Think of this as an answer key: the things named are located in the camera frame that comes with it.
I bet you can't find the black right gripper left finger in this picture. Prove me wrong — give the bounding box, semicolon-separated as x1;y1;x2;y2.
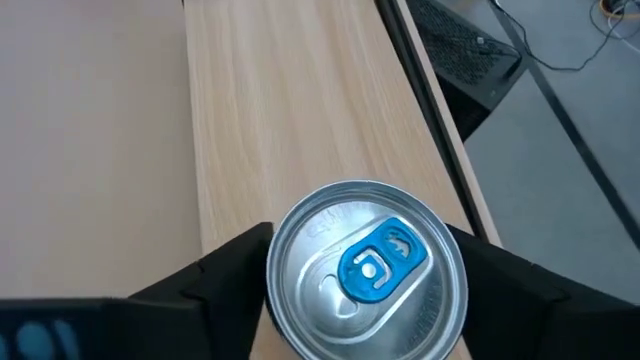
0;222;275;360

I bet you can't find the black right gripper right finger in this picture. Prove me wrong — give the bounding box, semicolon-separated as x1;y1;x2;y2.
446;223;640;360

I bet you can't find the blue silver slim can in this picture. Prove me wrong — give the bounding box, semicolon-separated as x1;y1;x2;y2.
264;179;470;360

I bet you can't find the light wooden shelf board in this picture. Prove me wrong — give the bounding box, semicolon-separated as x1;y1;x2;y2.
183;0;475;360

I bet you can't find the tan table mat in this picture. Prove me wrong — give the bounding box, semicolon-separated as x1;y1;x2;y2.
0;0;204;300

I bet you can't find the black perforated metal box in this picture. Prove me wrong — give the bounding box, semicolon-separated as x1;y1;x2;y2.
404;0;527;143

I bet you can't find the black floor cable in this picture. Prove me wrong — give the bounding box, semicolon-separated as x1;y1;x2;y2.
492;0;640;72

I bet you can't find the yellow floor cable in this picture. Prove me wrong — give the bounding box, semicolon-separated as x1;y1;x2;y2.
598;0;632;20

